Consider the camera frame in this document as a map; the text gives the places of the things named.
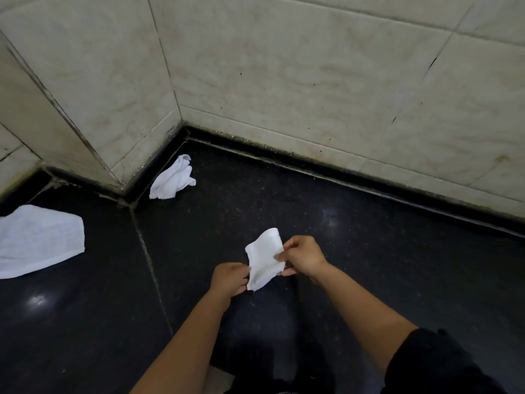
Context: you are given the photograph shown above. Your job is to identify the person's right hand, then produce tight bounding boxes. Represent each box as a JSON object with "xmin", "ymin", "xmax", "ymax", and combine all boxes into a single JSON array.
[{"xmin": 275, "ymin": 235, "xmax": 331, "ymax": 286}]

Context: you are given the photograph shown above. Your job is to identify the group of white cloths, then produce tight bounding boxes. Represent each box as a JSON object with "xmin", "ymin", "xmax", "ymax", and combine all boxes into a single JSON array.
[{"xmin": 0, "ymin": 154, "xmax": 197, "ymax": 280}]

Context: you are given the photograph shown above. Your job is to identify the white terry cloth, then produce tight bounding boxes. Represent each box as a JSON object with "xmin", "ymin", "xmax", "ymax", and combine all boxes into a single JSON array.
[{"xmin": 245, "ymin": 228, "xmax": 286, "ymax": 292}]

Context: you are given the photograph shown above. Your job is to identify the person's left hand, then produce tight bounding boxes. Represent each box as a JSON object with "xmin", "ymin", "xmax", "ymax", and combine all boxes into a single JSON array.
[{"xmin": 209, "ymin": 262, "xmax": 252, "ymax": 302}]

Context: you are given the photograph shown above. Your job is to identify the person's right forearm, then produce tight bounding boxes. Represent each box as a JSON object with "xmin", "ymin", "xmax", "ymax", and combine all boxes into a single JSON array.
[{"xmin": 313, "ymin": 264, "xmax": 419, "ymax": 376}]

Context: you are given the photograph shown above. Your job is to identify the person's left forearm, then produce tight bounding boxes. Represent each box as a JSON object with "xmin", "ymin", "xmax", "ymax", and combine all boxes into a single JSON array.
[{"xmin": 129, "ymin": 289, "xmax": 232, "ymax": 394}]

